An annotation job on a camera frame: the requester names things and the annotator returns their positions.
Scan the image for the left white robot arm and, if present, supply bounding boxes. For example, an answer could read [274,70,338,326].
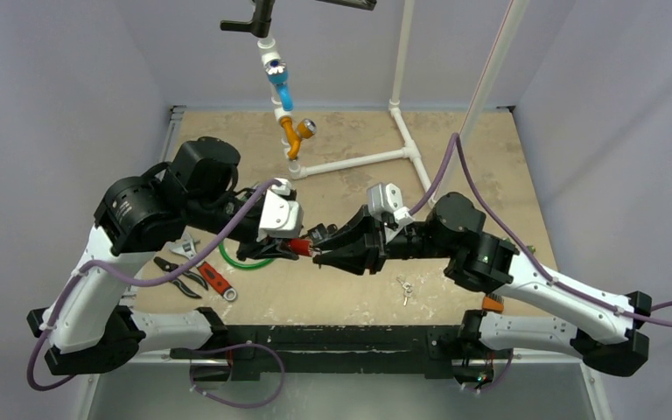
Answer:
[27,136,304,377]

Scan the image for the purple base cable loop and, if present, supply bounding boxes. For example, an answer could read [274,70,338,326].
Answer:
[188,343,286,410]

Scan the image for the blue tap valve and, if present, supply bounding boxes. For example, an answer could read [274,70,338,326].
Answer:
[263,59,294,111]

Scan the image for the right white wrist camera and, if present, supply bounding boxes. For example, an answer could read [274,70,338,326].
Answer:
[367,183,415,243]

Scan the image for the green cable lock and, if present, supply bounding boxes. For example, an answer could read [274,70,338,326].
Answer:
[217,242,274,271]

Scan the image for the silver key bunch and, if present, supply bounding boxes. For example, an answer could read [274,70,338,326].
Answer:
[395,276,413,306]

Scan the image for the black padlock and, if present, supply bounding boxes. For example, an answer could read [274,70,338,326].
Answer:
[306,223,339,248]

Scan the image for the black pliers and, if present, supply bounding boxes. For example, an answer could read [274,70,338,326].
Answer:
[153,256,209,299]

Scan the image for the red handled adjustable wrench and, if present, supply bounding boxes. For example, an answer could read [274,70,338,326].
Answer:
[167,232,238,302]

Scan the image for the white pole with red stripe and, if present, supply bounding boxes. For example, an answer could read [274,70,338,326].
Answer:
[430,0,529,204]

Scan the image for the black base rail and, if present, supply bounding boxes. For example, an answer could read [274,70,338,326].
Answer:
[170,325,511,381]

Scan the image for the orange hex key set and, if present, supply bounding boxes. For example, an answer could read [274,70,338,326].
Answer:
[481,295,505,313]

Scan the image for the red cable lock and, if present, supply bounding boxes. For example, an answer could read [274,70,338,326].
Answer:
[287,238,313,257]

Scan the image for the black crank handle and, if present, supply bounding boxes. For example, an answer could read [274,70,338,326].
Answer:
[220,0,376,39]

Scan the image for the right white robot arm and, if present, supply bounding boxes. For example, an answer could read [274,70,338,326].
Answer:
[307,192,652,377]

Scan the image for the orange tap valve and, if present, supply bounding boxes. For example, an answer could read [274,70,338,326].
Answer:
[279,115,317,161]

